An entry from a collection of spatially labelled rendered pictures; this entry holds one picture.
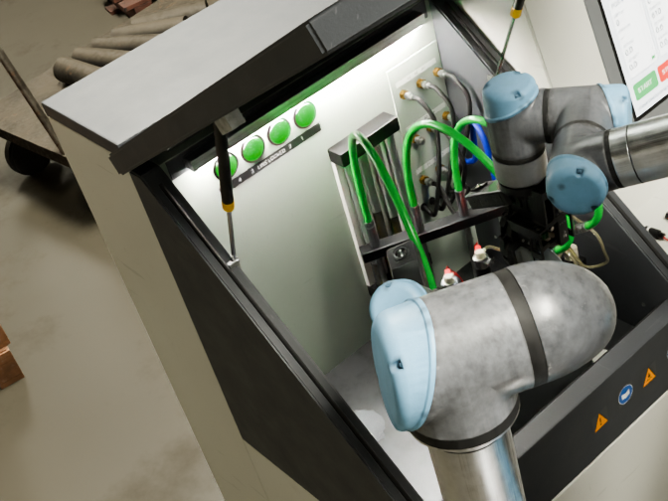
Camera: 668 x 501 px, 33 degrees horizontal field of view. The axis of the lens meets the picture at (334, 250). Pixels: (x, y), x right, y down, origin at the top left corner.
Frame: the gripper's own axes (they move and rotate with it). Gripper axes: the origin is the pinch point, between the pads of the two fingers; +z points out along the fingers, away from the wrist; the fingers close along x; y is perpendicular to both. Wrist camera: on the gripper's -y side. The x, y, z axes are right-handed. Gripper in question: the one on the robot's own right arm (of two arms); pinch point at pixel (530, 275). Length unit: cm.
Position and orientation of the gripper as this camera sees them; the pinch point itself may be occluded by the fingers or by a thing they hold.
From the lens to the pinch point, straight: 174.6
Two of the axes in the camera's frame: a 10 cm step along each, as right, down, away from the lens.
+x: 7.4, -5.4, 4.0
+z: 2.4, 7.7, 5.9
